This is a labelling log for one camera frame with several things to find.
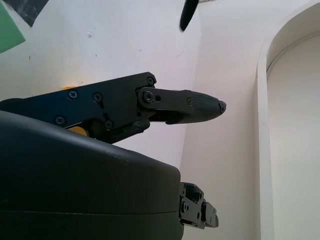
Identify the yellow wooden block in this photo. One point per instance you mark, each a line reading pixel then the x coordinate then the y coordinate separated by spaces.
pixel 77 130

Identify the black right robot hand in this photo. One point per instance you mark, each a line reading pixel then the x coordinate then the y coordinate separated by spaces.
pixel 75 180

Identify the white door frame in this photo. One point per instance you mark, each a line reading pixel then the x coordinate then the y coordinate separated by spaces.
pixel 262 125

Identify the green wooden block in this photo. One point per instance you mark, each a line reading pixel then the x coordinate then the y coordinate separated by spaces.
pixel 8 30

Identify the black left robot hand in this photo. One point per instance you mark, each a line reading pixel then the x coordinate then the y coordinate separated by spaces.
pixel 187 12

